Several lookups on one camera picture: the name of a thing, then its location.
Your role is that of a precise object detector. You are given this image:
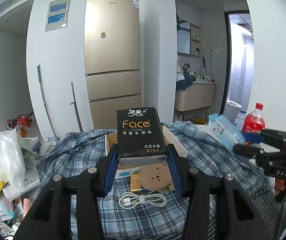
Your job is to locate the cardboard tray box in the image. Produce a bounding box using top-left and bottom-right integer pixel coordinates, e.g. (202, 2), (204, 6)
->
(104, 125), (188, 181)

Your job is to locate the blue plaid cloth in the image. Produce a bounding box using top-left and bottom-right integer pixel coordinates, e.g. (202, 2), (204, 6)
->
(36, 122), (286, 239)

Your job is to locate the wall mirror cabinet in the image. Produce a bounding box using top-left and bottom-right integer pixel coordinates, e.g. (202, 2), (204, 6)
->
(177, 20), (191, 54)

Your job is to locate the white usb cable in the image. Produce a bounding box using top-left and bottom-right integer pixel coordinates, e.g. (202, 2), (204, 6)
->
(118, 190), (168, 209)

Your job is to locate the beige bathroom vanity cabinet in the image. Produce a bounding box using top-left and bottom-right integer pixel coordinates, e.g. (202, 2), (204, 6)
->
(174, 81), (215, 112)

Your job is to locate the black Face tissue pack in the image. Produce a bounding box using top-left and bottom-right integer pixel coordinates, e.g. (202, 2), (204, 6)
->
(116, 107), (167, 166)

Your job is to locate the grey wall electrical panel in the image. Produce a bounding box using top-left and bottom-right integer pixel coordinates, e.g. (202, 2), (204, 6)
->
(45, 0), (71, 32)

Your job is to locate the white plastic bag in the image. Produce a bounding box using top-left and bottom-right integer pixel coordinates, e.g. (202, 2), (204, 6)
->
(0, 129), (26, 191)

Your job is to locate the dark blue clothes pile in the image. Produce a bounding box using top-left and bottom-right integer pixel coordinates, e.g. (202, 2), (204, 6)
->
(176, 73), (196, 90)

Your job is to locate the white toilet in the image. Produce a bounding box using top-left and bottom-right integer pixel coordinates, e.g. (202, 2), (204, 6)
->
(223, 100), (242, 122)

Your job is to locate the grey mop handle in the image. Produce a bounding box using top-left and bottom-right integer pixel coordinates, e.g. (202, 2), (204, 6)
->
(37, 64), (59, 141)

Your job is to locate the red cola bottle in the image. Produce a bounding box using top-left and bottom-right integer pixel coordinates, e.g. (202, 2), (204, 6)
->
(241, 102), (265, 144)

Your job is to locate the pink-handled broom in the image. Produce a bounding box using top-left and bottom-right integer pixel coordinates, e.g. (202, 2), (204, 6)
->
(70, 81), (83, 132)

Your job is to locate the gold three-door refrigerator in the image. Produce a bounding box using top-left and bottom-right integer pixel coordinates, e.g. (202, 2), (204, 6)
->
(84, 0), (141, 129)

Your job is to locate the red floor clutter pile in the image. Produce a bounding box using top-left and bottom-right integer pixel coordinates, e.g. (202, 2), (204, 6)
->
(5, 115), (32, 137)

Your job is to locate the gold cigarette pack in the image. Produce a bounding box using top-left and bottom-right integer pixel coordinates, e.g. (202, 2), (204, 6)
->
(130, 173), (142, 194)

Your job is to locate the light blue tissue pack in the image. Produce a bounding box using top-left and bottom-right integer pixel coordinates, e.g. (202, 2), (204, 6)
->
(209, 113), (245, 154)

